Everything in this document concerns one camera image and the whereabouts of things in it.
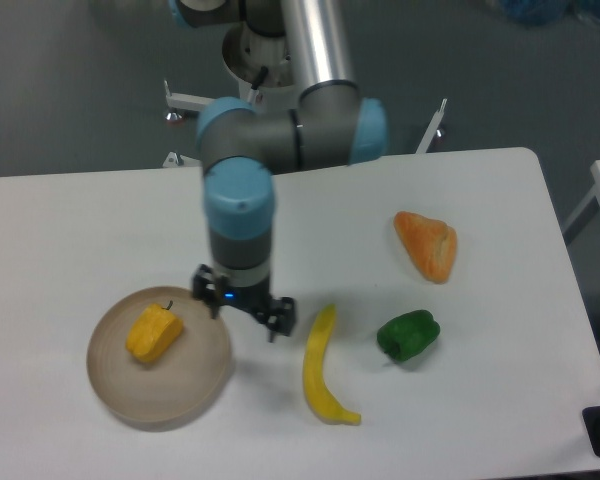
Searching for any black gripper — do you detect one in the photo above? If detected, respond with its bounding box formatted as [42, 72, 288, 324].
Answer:
[191, 264, 296, 343]

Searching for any yellow toy pepper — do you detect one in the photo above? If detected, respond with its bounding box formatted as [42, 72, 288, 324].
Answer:
[125, 300, 184, 364]

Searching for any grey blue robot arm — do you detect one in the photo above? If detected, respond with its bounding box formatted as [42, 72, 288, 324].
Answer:
[170, 1, 388, 337]

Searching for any beige round plate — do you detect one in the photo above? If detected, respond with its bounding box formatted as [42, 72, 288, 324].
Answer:
[86, 286, 233, 431]

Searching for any green toy pepper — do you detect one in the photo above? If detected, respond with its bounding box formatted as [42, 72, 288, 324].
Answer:
[376, 310, 441, 363]

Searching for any yellow toy banana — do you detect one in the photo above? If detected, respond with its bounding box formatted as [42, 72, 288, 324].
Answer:
[302, 304, 362, 426]

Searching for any blue object in background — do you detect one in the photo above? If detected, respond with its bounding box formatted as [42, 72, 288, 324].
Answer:
[487, 0, 600, 29]

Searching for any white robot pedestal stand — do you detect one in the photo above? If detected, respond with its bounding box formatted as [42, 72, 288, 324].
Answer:
[162, 22, 447, 168]

